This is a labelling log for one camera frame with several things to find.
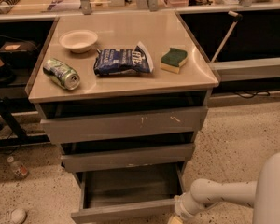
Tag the black bag under shelf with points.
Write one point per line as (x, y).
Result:
(21, 54)

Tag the grey drawer cabinet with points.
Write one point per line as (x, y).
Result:
(95, 95)

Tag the blue chip bag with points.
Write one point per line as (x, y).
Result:
(123, 61)

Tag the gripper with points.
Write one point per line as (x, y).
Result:
(181, 205)

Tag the green soda can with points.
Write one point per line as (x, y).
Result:
(62, 74)

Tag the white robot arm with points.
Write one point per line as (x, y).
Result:
(263, 196)

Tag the white paper bowl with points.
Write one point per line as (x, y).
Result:
(78, 41)

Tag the plastic bottle on floor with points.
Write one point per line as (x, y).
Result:
(17, 167)

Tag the grey bottom drawer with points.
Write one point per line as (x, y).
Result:
(128, 192)

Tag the grey middle drawer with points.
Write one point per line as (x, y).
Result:
(127, 158)

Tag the green yellow sponge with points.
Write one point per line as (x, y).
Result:
(173, 60)

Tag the grey top drawer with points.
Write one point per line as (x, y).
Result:
(122, 125)

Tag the white sneaker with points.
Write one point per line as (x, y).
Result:
(15, 216)

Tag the grey drawer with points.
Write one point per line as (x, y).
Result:
(127, 158)
(122, 125)
(128, 192)

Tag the white stick with black tip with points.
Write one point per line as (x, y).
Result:
(236, 18)

